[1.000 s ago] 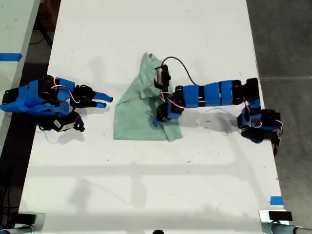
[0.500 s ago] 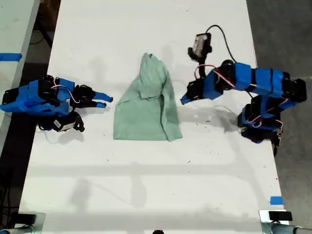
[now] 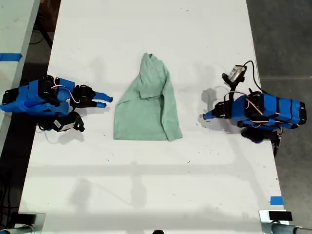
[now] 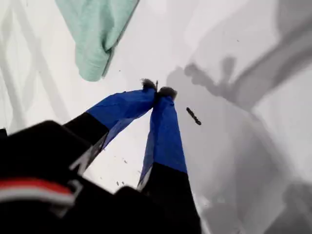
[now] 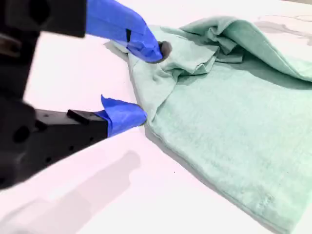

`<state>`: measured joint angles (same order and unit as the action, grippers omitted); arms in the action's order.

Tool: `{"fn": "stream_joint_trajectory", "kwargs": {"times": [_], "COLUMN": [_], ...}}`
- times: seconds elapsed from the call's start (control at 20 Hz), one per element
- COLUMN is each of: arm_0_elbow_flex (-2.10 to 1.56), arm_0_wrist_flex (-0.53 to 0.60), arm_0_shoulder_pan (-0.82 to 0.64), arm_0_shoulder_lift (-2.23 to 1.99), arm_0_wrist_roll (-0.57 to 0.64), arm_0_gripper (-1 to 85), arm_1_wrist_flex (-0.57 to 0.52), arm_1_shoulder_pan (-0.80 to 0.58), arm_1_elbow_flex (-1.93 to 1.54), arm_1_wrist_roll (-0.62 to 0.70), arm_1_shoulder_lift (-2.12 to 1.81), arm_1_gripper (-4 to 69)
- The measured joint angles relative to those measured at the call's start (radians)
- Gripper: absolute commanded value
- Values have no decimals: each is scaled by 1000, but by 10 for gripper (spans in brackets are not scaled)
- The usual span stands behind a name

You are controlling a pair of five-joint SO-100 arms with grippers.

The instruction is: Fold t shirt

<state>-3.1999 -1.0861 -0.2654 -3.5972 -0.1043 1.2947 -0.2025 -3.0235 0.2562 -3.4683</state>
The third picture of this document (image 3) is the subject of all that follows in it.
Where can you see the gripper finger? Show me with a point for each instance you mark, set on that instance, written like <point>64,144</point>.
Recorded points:
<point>100,105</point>
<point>211,112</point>
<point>103,96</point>
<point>209,118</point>

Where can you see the pale green T-shirt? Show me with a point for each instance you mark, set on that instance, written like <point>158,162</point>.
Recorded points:
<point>146,114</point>

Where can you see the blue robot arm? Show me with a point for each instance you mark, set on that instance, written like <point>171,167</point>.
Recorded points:
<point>280,109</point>
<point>31,97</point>

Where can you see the black table clamp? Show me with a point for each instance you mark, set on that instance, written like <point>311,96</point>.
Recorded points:
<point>277,142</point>

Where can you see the long blue tape strip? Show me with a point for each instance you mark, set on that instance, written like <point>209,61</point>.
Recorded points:
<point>9,56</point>

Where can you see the white side table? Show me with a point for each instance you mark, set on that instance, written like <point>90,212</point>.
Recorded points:
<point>14,29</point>

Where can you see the short blue tape piece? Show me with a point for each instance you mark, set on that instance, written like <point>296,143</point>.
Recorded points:
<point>276,200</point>

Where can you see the small black block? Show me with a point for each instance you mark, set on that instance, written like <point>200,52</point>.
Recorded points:
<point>280,216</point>
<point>26,218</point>

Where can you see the black round knob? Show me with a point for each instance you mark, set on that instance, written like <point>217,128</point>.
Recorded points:
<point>158,232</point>

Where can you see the grey metal tube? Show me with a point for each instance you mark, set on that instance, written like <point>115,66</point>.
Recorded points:
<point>14,231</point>
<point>290,229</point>

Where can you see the camera black stalk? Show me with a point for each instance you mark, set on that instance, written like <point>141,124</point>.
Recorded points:
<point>232,85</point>
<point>79,122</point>

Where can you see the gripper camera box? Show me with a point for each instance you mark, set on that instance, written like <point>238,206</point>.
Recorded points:
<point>63,124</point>
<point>236,73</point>

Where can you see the metal table bracket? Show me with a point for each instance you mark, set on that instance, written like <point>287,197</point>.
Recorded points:
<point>264,221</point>
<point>40,223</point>

